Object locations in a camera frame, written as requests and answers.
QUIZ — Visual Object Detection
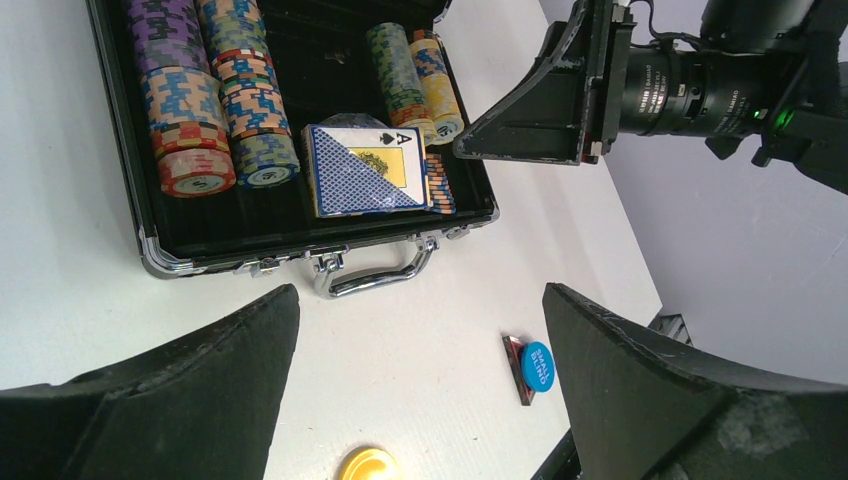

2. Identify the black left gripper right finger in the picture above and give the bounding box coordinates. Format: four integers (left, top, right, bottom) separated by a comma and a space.
542, 283, 847, 479

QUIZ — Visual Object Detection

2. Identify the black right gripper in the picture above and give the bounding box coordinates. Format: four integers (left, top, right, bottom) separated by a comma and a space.
452, 1, 789, 166

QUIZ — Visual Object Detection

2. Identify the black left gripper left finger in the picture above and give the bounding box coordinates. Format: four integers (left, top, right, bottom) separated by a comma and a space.
1, 285, 300, 479

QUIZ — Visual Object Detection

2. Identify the yellow blue chip stack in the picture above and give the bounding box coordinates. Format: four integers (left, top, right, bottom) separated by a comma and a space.
409, 29, 465, 145

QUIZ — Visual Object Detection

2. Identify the green yellow chip stack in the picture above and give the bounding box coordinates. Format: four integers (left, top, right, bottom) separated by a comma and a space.
366, 22, 436, 146

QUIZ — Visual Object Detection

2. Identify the playing card deck box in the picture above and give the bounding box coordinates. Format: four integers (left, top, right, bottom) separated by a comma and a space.
301, 124, 431, 219

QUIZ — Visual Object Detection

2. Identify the black poker set case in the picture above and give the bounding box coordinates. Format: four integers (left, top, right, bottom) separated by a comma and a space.
84, 0, 501, 299

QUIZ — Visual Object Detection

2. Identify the orange blue chip stack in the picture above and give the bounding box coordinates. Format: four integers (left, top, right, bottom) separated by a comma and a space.
425, 153, 456, 215

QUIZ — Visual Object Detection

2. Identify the yellow round button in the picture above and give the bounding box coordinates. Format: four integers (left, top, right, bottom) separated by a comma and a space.
337, 447, 403, 480

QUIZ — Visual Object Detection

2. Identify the purple orange chip stack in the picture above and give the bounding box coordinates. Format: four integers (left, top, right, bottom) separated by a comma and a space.
121, 1, 236, 198

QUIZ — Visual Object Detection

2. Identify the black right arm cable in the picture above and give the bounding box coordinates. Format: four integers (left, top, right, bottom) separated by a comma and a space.
622, 0, 704, 51

